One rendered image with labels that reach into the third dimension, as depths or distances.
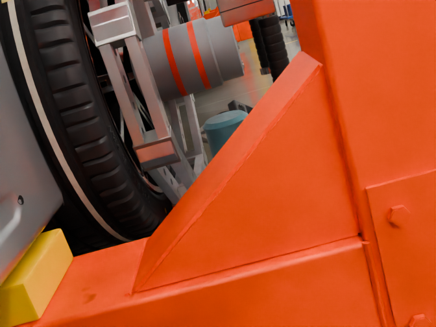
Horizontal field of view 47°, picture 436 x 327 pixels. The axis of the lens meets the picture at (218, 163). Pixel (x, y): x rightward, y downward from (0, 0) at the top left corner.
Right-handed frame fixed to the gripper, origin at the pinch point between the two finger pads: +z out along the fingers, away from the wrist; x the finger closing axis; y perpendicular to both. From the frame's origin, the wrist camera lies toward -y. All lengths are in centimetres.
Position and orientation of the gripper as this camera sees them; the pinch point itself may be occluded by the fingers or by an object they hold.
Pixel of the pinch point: (197, 135)
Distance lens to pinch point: 131.4
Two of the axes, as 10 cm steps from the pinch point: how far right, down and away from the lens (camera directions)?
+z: -9.6, 2.7, 0.9
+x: -2.0, -8.7, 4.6
